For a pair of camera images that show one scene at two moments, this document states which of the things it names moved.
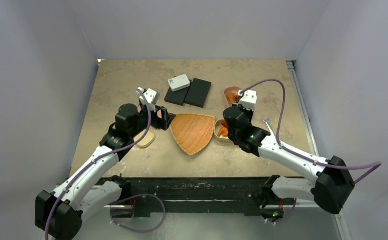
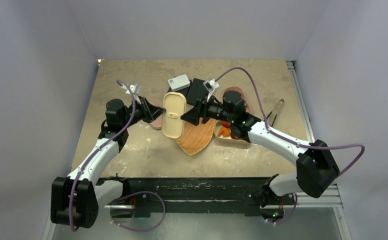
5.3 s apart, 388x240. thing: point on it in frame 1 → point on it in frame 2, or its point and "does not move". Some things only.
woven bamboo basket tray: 192,132 does not move
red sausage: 223,123 does not move
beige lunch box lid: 147,140 → 175,103
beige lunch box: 217,128 does not move
